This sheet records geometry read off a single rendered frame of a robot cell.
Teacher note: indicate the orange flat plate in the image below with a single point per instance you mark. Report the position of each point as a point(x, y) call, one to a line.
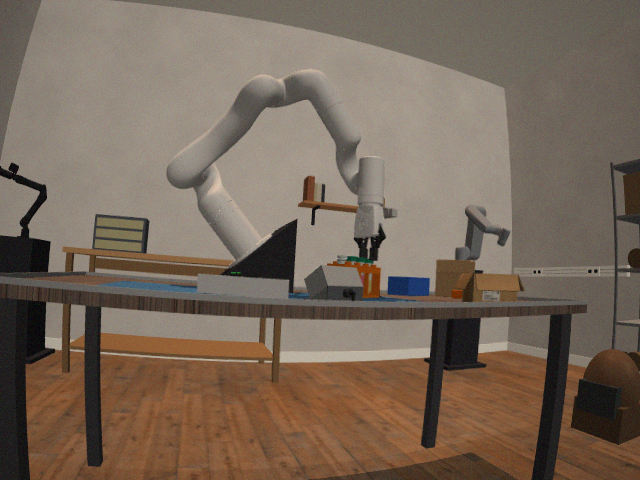
point(375, 290)

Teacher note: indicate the white key housing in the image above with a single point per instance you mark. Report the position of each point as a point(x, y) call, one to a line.
point(335, 283)

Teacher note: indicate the blue open bin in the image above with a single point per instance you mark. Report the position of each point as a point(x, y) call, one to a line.
point(411, 286)

